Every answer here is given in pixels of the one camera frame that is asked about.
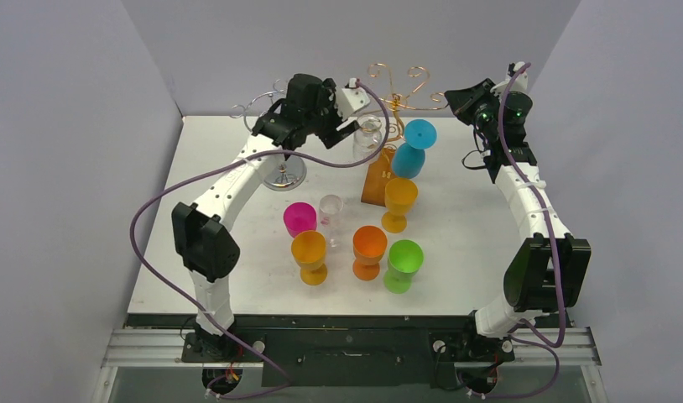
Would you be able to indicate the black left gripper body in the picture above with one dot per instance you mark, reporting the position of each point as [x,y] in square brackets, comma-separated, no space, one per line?
[325,118]

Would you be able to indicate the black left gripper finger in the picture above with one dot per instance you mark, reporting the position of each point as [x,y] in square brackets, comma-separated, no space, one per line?
[334,136]
[328,88]

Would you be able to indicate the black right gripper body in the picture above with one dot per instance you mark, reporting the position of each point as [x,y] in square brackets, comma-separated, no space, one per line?
[466,101]

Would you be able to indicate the clear patterned wine glass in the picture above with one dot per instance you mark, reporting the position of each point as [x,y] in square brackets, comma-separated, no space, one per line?
[367,138]

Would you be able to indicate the gold wire glass rack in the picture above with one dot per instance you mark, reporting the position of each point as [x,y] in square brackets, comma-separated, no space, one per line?
[379,172]

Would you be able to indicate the clear small wine glass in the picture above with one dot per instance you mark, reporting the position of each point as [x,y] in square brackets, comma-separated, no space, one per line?
[329,216]

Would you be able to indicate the blue plastic wine glass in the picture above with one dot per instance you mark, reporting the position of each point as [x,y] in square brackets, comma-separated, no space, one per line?
[409,158]

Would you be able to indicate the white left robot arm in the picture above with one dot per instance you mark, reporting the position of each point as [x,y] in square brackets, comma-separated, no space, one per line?
[202,228]

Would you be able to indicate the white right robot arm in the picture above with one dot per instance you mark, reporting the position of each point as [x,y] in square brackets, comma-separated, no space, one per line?
[547,273]

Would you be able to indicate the pink plastic wine glass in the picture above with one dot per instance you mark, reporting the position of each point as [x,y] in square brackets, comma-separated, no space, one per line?
[299,217]

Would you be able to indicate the yellow wine glass at back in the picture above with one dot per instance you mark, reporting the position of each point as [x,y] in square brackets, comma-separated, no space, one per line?
[400,195]

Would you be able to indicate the yellow wine glass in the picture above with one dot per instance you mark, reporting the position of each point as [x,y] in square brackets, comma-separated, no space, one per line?
[400,195]
[309,252]

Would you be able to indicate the orange plastic wine glass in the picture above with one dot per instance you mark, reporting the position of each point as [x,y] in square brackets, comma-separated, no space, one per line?
[369,244]

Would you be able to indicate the yellow wine glass in front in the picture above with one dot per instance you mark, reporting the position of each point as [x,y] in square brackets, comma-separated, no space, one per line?
[309,252]

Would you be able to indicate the green plastic wine glass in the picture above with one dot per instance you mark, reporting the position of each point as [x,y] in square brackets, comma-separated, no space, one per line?
[405,258]

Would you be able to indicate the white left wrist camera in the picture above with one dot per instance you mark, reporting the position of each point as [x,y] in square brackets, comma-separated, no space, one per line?
[351,98]

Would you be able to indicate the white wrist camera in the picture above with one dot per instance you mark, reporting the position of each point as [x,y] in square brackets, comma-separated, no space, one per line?
[516,80]
[351,98]

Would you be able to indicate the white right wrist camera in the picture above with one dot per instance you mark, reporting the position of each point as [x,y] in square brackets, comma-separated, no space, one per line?
[516,80]

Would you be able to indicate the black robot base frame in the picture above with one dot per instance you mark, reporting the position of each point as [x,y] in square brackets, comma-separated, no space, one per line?
[444,353]

